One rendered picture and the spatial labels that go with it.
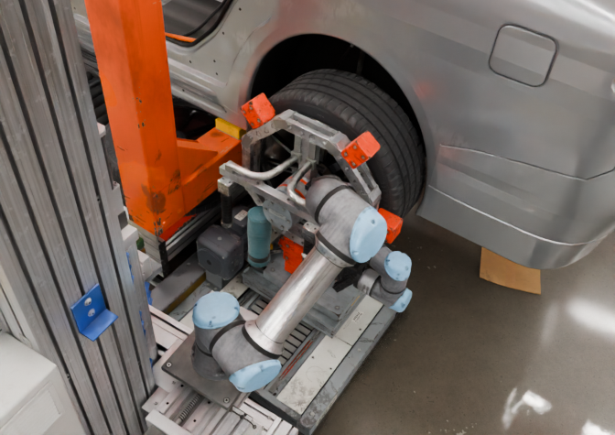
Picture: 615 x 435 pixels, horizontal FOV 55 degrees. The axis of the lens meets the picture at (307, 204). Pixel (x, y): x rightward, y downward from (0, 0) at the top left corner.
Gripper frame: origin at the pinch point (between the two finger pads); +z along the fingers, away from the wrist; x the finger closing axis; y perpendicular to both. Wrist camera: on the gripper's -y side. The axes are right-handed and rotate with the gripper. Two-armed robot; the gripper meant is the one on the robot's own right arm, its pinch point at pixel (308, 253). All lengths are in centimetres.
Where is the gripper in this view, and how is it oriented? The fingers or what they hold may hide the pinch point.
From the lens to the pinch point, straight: 191.3
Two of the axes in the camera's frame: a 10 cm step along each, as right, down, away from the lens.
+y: 0.7, -7.2, -6.9
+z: -8.2, -4.3, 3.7
